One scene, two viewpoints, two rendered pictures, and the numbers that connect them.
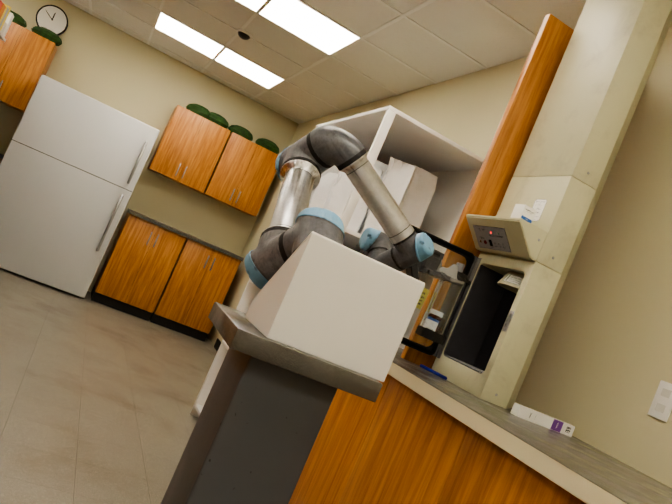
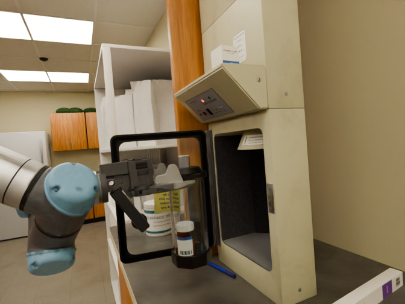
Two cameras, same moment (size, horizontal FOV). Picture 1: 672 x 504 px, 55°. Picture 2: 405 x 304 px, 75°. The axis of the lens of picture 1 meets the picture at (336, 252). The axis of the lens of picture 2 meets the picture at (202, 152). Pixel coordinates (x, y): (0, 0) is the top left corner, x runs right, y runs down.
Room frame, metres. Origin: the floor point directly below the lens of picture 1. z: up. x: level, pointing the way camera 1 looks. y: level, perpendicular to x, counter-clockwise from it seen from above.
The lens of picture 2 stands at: (1.44, -0.40, 1.34)
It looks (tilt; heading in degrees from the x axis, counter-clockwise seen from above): 1 degrees down; 356
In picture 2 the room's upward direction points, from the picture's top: 4 degrees counter-clockwise
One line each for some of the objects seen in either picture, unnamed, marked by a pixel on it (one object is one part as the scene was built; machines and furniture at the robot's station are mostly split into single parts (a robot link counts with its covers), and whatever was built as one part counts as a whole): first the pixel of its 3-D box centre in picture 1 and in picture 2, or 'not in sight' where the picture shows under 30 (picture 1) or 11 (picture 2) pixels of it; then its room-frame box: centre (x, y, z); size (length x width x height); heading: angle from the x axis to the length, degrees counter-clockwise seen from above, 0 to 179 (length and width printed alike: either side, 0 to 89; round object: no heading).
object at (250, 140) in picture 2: (524, 285); (266, 138); (2.21, -0.64, 1.34); 0.18 x 0.18 x 0.05
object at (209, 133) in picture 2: (457, 306); (213, 188); (2.32, -0.48, 1.19); 0.03 x 0.02 x 0.39; 21
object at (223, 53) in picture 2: (522, 215); (225, 61); (2.10, -0.51, 1.54); 0.05 x 0.05 x 0.06; 25
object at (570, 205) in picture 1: (524, 292); (269, 144); (2.23, -0.66, 1.33); 0.32 x 0.25 x 0.77; 21
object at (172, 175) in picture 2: (452, 273); (174, 176); (2.06, -0.37, 1.27); 0.09 x 0.03 x 0.06; 86
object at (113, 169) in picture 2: (421, 259); (127, 180); (2.06, -0.26, 1.27); 0.12 x 0.08 x 0.09; 111
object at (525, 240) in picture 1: (499, 236); (213, 99); (2.17, -0.49, 1.46); 0.32 x 0.11 x 0.10; 21
